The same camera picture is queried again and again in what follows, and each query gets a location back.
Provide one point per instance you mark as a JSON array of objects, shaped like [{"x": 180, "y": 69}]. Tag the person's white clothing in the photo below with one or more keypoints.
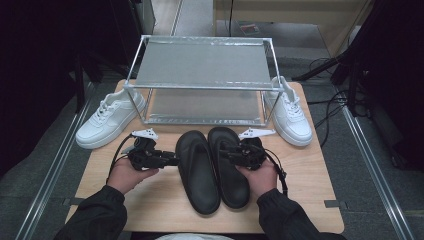
[{"x": 193, "y": 237}]

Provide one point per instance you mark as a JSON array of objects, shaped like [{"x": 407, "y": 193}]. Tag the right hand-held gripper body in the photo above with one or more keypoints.
[{"x": 251, "y": 155}]

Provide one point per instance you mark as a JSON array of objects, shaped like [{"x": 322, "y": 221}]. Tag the black slipper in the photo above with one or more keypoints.
[
  {"x": 196, "y": 186},
  {"x": 233, "y": 190}
]

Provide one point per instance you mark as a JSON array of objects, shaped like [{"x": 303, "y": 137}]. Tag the grey table bracket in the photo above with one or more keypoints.
[
  {"x": 76, "y": 201},
  {"x": 332, "y": 203}
]

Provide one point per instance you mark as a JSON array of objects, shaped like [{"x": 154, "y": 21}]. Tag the black curtain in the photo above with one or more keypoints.
[
  {"x": 36, "y": 66},
  {"x": 396, "y": 66}
]

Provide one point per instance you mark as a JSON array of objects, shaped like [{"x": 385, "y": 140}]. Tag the red label card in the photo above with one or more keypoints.
[{"x": 249, "y": 29}]

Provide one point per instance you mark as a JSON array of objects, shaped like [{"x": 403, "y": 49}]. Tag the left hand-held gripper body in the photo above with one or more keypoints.
[{"x": 145, "y": 156}]

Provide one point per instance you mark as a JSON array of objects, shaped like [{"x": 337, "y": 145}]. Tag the metal floor rail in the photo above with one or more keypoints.
[
  {"x": 376, "y": 173},
  {"x": 50, "y": 173}
]

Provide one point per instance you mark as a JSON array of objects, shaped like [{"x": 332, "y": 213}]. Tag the metal shoe rack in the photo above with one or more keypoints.
[{"x": 203, "y": 63}]

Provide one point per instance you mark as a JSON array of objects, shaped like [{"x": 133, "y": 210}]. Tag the black stand post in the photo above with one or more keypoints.
[{"x": 80, "y": 86}]

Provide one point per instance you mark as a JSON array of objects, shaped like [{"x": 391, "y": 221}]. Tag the white sneaker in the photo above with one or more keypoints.
[
  {"x": 295, "y": 123},
  {"x": 100, "y": 126}
]

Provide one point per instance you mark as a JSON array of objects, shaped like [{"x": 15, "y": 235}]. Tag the black tripod stand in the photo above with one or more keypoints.
[{"x": 320, "y": 68}]

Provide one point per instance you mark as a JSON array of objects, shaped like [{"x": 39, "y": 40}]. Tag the person's right hand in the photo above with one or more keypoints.
[{"x": 263, "y": 180}]

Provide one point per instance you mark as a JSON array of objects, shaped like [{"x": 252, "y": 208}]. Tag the person's left hand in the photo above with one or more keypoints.
[{"x": 125, "y": 176}]

